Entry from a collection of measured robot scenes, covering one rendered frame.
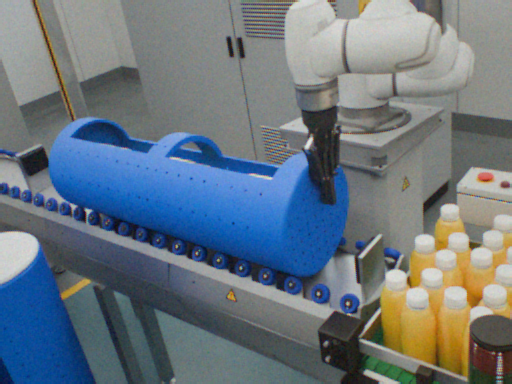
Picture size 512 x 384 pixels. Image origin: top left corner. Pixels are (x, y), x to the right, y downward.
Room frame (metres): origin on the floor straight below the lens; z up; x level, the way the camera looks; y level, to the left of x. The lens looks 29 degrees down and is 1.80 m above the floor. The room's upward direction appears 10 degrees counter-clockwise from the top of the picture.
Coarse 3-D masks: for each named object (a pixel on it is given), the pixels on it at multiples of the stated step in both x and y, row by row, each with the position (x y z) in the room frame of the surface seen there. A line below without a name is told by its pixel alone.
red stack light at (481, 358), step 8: (472, 344) 0.53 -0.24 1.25; (472, 352) 0.53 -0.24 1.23; (480, 352) 0.52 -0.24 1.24; (488, 352) 0.51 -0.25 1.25; (496, 352) 0.51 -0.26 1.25; (504, 352) 0.51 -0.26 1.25; (472, 360) 0.53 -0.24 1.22; (480, 360) 0.52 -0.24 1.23; (488, 360) 0.51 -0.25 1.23; (496, 360) 0.51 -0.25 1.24; (504, 360) 0.51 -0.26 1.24; (480, 368) 0.52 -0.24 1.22; (488, 368) 0.51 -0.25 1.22; (496, 368) 0.51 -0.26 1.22; (504, 368) 0.51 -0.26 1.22
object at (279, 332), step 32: (0, 160) 2.33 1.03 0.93; (0, 224) 1.99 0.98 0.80; (32, 224) 1.81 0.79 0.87; (64, 256) 1.76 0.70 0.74; (96, 256) 1.56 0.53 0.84; (128, 256) 1.47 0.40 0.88; (352, 256) 1.20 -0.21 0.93; (128, 288) 1.57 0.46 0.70; (160, 288) 1.38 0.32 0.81; (192, 288) 1.28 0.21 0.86; (224, 288) 1.21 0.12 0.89; (352, 288) 1.08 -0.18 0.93; (192, 320) 1.40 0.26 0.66; (224, 320) 1.24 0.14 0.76; (256, 320) 1.13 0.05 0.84; (288, 320) 1.07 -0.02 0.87; (320, 320) 1.02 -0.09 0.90; (256, 352) 1.24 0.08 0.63; (288, 352) 1.12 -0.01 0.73; (320, 352) 1.02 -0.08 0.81
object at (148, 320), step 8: (136, 304) 1.81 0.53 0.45; (144, 304) 1.80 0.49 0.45; (144, 312) 1.79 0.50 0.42; (152, 312) 1.81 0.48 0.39; (144, 320) 1.80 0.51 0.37; (152, 320) 1.81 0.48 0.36; (144, 328) 1.81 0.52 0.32; (152, 328) 1.80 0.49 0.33; (152, 336) 1.79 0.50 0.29; (160, 336) 1.82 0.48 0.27; (152, 344) 1.80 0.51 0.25; (160, 344) 1.81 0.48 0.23; (152, 352) 1.81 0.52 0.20; (160, 352) 1.80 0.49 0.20; (160, 360) 1.79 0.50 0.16; (168, 360) 1.82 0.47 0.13; (160, 368) 1.80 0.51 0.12; (168, 368) 1.81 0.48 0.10; (160, 376) 1.81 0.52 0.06; (168, 376) 1.80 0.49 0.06
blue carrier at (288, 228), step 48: (96, 144) 1.55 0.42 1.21; (144, 144) 1.74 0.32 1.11; (96, 192) 1.48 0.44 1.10; (144, 192) 1.34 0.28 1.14; (192, 192) 1.24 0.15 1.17; (240, 192) 1.16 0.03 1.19; (288, 192) 1.09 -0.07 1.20; (336, 192) 1.21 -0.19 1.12; (192, 240) 1.26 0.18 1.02; (240, 240) 1.12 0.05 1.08; (288, 240) 1.05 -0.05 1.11; (336, 240) 1.19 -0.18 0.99
